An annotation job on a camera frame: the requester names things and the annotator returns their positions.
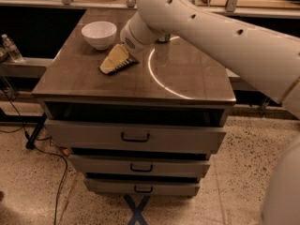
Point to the clear plastic water bottle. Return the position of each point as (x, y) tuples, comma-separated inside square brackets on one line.
[(11, 48)]

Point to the middle grey drawer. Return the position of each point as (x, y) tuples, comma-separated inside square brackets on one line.
[(140, 166)]

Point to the black table leg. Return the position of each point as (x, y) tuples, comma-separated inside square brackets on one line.
[(31, 138)]

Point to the green soda can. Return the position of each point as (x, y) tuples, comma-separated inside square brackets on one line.
[(165, 39)]

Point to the top grey drawer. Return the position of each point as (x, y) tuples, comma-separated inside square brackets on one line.
[(129, 137)]

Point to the white ceramic bowl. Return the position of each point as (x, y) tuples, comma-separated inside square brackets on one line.
[(100, 35)]

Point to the bottom grey drawer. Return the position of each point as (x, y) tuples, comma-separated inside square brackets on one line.
[(140, 187)]

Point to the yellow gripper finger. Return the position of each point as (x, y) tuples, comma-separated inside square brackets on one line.
[(131, 58), (117, 56)]

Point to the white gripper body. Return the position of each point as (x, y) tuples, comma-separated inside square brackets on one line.
[(128, 40)]

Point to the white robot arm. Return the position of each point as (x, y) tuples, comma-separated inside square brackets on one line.
[(267, 60)]

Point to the grey drawer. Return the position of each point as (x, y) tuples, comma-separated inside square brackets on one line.
[(140, 166), (140, 187), (129, 137)]

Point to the grey drawer cabinet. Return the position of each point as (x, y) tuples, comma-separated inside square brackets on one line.
[(174, 84)]

